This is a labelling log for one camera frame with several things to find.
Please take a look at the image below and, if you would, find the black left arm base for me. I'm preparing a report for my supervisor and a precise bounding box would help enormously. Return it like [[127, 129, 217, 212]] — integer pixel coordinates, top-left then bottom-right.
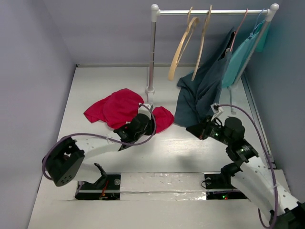
[[74, 163, 121, 200]]

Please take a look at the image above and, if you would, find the blue hanger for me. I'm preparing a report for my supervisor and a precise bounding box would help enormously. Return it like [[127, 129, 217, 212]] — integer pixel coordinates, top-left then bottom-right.
[[252, 8, 266, 36]]

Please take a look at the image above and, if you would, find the beige wooden hanger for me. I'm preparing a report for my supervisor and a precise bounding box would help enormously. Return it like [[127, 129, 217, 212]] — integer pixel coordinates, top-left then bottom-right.
[[168, 7, 200, 81], [191, 5, 213, 81]]

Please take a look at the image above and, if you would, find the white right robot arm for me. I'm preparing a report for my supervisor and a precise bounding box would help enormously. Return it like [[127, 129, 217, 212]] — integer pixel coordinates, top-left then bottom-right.
[[186, 116, 305, 229]]

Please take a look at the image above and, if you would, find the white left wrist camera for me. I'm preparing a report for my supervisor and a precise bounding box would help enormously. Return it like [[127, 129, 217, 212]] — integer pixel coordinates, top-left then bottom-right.
[[138, 103, 153, 119]]

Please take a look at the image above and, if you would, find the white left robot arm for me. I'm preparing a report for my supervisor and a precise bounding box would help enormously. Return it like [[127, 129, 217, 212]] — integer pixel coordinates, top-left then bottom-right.
[[42, 114, 156, 188]]

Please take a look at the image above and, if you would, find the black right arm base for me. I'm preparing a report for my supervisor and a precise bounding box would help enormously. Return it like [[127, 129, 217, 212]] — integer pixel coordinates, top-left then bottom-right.
[[201, 173, 247, 200]]

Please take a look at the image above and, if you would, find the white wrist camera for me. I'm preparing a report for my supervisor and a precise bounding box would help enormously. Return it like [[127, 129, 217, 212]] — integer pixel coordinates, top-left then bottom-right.
[[211, 103, 224, 120], [138, 103, 153, 119]]

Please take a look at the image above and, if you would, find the dark teal t shirt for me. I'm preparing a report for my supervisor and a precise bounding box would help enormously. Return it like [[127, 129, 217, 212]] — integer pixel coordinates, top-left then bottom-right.
[[174, 28, 235, 127]]

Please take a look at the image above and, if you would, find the pink hanger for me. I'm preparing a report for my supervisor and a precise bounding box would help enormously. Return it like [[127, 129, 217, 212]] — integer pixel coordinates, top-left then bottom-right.
[[229, 8, 248, 52]]

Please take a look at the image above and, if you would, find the turquoise t shirt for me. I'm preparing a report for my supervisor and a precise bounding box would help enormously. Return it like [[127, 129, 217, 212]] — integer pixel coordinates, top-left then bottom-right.
[[222, 21, 264, 88]]

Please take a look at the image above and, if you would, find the red t shirt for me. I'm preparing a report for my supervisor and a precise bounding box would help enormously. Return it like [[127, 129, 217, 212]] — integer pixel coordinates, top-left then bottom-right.
[[84, 88, 174, 133]]

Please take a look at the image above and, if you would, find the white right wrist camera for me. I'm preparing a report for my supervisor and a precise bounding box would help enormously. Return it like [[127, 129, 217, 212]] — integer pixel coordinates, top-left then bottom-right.
[[211, 103, 224, 120]]

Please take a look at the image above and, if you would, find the white clothes rack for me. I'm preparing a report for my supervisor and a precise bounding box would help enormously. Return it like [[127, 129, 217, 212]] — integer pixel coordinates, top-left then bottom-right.
[[145, 3, 280, 105]]

